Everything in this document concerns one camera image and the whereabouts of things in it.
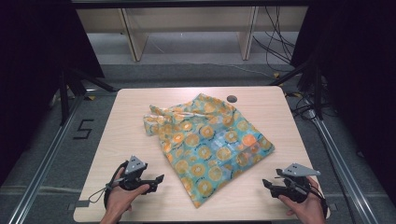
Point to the beige wooden furniture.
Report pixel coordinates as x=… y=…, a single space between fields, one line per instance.
x=190 y=18

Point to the dark curtain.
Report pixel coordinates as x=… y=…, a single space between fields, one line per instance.
x=34 y=62
x=358 y=77

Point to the black metal stand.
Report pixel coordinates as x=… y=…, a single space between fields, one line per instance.
x=317 y=93
x=63 y=96

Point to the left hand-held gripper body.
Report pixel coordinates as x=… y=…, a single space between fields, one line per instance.
x=134 y=166

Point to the aluminium floor rail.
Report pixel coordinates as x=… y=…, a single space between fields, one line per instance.
x=46 y=161
x=342 y=168

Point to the teal orange-print fabric bag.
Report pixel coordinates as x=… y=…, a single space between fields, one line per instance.
x=205 y=137

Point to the round grey table grommet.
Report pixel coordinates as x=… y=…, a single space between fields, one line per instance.
x=232 y=99

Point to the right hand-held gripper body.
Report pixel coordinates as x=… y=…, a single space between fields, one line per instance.
x=297 y=186

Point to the person's right hand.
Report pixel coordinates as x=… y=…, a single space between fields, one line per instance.
x=309 y=210

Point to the person's left hand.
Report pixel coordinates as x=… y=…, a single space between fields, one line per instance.
x=120 y=200

